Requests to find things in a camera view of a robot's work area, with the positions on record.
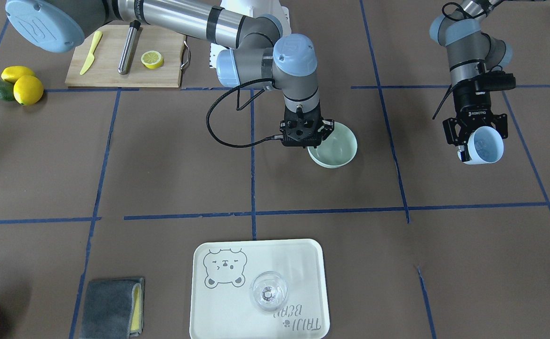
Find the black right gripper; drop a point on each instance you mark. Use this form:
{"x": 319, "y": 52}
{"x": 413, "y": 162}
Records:
{"x": 325, "y": 128}

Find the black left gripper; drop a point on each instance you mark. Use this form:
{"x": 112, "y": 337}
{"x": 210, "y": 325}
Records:
{"x": 473, "y": 99}

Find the light blue cup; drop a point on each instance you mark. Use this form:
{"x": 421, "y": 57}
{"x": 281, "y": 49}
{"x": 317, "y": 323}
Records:
{"x": 485, "y": 146}

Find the green bowl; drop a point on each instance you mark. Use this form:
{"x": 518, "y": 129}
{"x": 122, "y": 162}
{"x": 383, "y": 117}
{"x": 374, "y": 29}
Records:
{"x": 337, "y": 150}

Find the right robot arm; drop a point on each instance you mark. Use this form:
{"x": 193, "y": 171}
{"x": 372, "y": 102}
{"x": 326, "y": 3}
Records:
{"x": 61, "y": 25}

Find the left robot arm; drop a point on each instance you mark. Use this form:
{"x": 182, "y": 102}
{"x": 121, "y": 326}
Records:
{"x": 477, "y": 64}

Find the clear wine glass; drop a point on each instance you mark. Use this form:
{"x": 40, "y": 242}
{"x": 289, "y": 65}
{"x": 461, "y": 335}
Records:
{"x": 269, "y": 291}

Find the lemon half slice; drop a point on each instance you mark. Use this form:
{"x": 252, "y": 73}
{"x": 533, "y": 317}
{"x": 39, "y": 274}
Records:
{"x": 152, "y": 59}

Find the cream bear tray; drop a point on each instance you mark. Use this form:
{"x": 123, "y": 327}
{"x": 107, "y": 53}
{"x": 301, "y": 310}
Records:
{"x": 221, "y": 305}

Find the bamboo cutting board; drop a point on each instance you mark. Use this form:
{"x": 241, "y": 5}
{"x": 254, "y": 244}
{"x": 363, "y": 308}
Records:
{"x": 104, "y": 70}

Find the yellow plastic knife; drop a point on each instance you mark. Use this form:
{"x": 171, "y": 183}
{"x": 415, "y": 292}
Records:
{"x": 90, "y": 58}

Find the grey yellow cloth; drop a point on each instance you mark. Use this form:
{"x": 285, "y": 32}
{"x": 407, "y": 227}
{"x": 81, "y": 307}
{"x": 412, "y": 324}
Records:
{"x": 113, "y": 309}

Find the yellow lemon front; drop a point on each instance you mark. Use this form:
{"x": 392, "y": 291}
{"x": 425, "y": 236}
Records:
{"x": 28, "y": 90}

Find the yellow lemon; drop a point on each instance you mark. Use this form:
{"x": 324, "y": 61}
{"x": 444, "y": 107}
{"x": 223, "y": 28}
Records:
{"x": 28, "y": 90}
{"x": 13, "y": 73}

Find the yellow lemon back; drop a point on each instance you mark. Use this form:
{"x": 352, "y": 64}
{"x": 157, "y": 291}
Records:
{"x": 13, "y": 73}

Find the green lime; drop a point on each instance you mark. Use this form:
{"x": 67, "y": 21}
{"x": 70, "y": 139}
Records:
{"x": 6, "y": 91}

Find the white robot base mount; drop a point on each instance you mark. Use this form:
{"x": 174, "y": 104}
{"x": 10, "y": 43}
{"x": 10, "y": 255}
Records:
{"x": 256, "y": 9}

